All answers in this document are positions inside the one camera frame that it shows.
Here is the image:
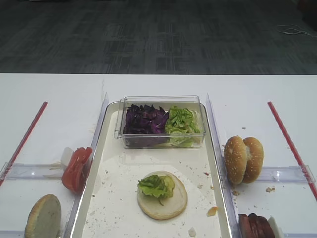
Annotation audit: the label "white holder block left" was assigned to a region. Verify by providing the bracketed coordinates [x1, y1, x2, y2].
[60, 147, 74, 167]

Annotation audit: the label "pickle slice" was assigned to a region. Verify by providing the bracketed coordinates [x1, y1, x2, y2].
[162, 176, 175, 198]

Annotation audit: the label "clear plastic salad box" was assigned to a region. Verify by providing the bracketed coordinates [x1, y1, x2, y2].
[114, 95, 206, 149]

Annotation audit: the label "bottom bun slice on tray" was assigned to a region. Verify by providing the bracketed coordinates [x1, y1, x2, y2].
[137, 171, 188, 220]

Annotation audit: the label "white holder block right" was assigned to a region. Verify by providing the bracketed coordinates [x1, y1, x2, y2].
[268, 216, 284, 238]

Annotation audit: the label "white holder block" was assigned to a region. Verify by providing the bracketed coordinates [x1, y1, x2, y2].
[60, 147, 74, 167]
[268, 216, 284, 238]

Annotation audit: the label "white rectangular tray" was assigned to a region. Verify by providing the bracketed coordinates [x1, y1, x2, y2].
[81, 102, 223, 238]

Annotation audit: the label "red tape strip left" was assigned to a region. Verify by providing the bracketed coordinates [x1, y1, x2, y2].
[0, 102, 48, 185]

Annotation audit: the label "brown meat patties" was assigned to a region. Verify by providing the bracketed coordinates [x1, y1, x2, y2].
[238, 213, 275, 238]

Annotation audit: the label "red tape strip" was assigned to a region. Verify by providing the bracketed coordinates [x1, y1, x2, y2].
[0, 102, 48, 185]
[267, 102, 317, 199]

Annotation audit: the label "orange food scrap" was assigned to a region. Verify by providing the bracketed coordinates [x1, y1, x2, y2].
[207, 206, 218, 217]

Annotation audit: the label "shredded purple cabbage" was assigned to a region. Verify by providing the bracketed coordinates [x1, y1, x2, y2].
[123, 104, 169, 148]

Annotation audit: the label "red tape strip right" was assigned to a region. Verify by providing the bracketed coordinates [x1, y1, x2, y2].
[267, 102, 317, 199]

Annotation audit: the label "sesame bun half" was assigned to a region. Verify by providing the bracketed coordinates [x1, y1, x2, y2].
[224, 136, 247, 184]
[242, 137, 264, 183]

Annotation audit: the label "stack of tomato slices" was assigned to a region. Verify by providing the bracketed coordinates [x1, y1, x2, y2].
[61, 147, 93, 194]

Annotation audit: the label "sesame bun right half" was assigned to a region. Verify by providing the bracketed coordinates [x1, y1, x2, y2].
[242, 137, 264, 183]

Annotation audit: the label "shredded green lettuce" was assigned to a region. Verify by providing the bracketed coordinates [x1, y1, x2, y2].
[165, 106, 201, 147]

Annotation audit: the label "bun half lower left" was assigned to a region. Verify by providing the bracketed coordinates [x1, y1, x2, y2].
[24, 194, 61, 238]

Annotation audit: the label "sesame bun left half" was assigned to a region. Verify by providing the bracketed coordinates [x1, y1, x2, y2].
[224, 136, 247, 184]

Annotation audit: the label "white cable on floor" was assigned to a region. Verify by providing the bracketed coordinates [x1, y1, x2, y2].
[276, 24, 317, 38]

